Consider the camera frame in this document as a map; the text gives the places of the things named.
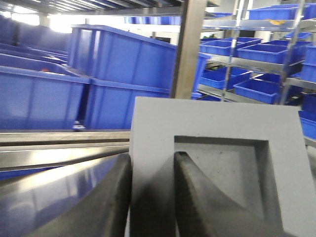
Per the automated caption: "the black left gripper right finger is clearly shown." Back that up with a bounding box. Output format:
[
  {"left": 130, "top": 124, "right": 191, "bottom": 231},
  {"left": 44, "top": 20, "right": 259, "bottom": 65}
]
[{"left": 174, "top": 152, "right": 290, "bottom": 237}]

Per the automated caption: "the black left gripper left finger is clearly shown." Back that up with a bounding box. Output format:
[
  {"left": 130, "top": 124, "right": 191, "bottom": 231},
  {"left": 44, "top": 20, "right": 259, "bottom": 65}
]
[{"left": 29, "top": 153, "right": 131, "bottom": 237}]

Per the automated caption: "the gray square foam base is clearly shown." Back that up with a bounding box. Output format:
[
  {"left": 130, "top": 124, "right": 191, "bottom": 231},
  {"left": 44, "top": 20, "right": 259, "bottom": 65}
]
[{"left": 129, "top": 97, "right": 316, "bottom": 237}]

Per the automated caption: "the left blue plastic bin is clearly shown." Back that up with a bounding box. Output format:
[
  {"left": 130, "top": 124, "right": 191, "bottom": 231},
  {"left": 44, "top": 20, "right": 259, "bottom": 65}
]
[{"left": 0, "top": 66, "right": 90, "bottom": 130}]

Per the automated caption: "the blue plastic bin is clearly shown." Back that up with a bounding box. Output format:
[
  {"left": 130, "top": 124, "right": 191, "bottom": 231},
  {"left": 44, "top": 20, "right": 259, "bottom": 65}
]
[
  {"left": 0, "top": 66, "right": 90, "bottom": 130},
  {"left": 68, "top": 24, "right": 210, "bottom": 130}
]

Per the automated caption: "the right blue plastic bin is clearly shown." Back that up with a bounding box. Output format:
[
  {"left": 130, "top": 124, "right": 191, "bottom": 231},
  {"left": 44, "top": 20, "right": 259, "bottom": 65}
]
[{"left": 68, "top": 24, "right": 210, "bottom": 130}]

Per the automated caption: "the background shelf with blue bins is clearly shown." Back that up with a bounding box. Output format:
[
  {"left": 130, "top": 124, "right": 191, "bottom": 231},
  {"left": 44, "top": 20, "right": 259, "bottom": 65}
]
[{"left": 198, "top": 0, "right": 316, "bottom": 147}]

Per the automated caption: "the stainless steel rack frame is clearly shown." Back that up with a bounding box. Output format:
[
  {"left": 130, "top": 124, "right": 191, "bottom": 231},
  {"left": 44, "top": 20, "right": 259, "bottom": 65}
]
[{"left": 0, "top": 0, "right": 206, "bottom": 172}]

